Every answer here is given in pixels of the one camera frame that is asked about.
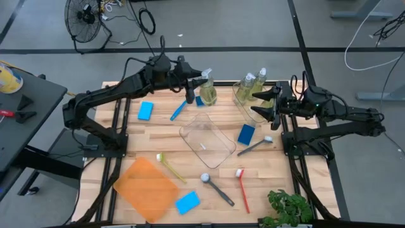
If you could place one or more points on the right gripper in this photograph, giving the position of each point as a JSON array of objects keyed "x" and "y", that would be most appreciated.
[{"x": 286, "y": 104}]

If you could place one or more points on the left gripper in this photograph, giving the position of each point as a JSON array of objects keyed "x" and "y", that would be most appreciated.
[{"x": 181, "y": 73}]

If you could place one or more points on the blue scrub sponge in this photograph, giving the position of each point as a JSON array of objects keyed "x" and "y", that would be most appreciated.
[
  {"x": 246, "y": 134},
  {"x": 187, "y": 202},
  {"x": 199, "y": 100},
  {"x": 145, "y": 110}
]

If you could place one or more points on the blue dish brush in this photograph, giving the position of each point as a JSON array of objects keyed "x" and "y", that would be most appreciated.
[{"x": 178, "y": 111}]

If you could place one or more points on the dark grey dish brush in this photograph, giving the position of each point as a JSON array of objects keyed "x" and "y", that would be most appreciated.
[
  {"x": 217, "y": 188},
  {"x": 254, "y": 146}
]

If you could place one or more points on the red dish brush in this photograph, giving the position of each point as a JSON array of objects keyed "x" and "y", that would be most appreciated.
[{"x": 243, "y": 193}]

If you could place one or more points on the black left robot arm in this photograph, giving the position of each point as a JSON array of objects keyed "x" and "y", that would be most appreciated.
[{"x": 110, "y": 92}]

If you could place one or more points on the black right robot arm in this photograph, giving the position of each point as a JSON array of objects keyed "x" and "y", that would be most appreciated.
[{"x": 341, "y": 111}]

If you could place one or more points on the clear plastic bin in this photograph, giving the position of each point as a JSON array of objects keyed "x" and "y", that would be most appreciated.
[
  {"x": 243, "y": 109},
  {"x": 207, "y": 141}
]

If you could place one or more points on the green dish brush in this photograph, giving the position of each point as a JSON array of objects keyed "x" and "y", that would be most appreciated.
[{"x": 171, "y": 168}]

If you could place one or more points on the green artificial plant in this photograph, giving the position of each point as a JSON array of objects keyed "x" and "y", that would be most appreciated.
[{"x": 289, "y": 209}]

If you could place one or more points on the orange translucent plastic bin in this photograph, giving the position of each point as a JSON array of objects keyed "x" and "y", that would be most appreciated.
[{"x": 146, "y": 190}]

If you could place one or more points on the black floor fan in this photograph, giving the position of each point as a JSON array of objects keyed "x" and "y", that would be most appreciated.
[{"x": 83, "y": 20}]

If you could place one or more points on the dark grey side table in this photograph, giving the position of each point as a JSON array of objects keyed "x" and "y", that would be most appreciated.
[{"x": 28, "y": 120}]

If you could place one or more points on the black triangular stand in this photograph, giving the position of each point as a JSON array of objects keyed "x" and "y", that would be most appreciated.
[
  {"x": 23, "y": 103},
  {"x": 25, "y": 116}
]

